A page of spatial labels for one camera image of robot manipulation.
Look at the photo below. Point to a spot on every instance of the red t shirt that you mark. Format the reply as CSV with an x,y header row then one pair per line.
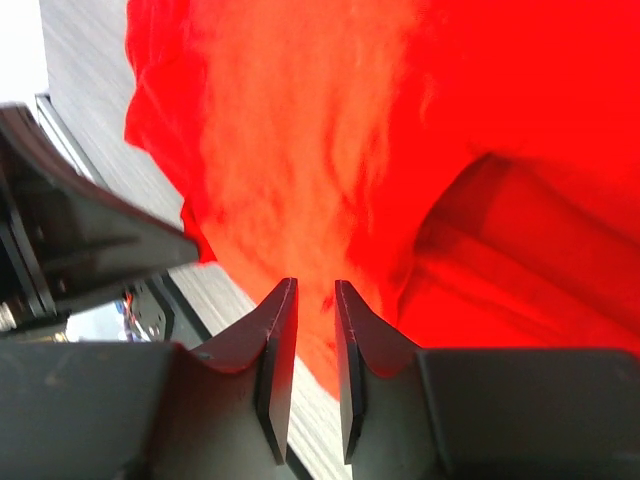
x,y
471,167

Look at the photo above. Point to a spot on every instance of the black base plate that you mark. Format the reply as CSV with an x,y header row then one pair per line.
x,y
156,310

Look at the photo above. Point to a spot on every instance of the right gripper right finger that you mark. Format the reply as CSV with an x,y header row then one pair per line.
x,y
514,413

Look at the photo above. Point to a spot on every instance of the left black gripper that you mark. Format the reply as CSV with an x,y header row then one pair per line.
x,y
66,243

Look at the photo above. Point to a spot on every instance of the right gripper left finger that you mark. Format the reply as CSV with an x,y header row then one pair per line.
x,y
154,410

